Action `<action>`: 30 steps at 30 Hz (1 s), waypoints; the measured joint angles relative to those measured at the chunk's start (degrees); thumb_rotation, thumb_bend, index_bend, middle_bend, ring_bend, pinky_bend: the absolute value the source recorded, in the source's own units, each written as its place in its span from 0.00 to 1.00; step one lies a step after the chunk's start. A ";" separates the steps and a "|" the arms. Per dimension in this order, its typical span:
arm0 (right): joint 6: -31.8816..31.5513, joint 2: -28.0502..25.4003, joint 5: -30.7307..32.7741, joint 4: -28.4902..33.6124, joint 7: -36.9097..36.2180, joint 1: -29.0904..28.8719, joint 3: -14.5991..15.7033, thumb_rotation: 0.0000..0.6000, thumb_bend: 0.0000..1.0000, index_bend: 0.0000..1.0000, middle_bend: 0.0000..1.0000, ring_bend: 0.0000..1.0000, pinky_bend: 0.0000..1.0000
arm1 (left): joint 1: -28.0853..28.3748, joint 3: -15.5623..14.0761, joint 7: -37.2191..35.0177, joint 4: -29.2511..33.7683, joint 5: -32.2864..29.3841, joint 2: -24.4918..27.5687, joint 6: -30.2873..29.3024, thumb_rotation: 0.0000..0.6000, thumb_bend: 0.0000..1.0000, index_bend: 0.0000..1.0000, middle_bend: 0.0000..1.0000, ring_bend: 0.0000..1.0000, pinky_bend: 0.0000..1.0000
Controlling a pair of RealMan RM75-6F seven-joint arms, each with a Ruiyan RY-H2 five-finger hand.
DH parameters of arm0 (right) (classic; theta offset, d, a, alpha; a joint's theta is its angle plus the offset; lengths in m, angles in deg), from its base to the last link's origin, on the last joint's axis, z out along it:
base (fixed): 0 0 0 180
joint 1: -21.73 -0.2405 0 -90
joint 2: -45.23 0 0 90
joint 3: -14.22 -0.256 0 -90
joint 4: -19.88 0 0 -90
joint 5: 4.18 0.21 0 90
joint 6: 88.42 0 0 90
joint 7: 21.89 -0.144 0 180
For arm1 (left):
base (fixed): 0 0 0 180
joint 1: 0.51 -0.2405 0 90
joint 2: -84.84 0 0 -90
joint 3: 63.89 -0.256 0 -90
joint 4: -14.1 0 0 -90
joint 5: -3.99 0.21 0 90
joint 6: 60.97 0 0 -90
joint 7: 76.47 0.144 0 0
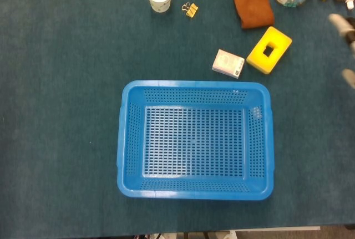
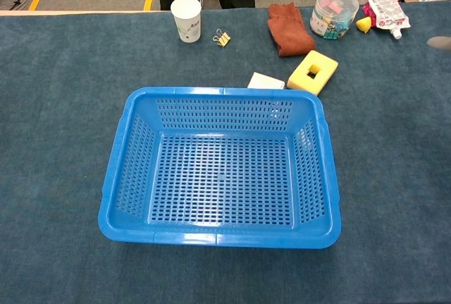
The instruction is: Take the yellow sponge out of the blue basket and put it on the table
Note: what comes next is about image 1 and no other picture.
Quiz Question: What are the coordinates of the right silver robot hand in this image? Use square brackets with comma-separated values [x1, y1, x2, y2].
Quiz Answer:
[328, 13, 355, 90]

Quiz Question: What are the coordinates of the yellow sponge block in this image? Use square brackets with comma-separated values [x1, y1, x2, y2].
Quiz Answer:
[246, 26, 293, 75]

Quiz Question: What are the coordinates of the small white card box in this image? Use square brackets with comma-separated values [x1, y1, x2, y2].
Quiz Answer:
[211, 49, 245, 79]

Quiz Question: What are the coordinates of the brown folded cloth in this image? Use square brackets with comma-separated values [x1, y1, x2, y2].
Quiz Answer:
[232, 0, 275, 30]

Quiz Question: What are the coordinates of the yellow binder clip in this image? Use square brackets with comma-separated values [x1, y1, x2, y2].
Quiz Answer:
[181, 1, 199, 19]

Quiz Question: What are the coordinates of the blue perforated plastic basket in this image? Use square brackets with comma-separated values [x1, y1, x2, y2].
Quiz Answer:
[116, 80, 275, 201]

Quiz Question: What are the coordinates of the teal felt table cover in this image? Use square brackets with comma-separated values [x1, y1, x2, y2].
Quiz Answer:
[0, 0, 355, 234]

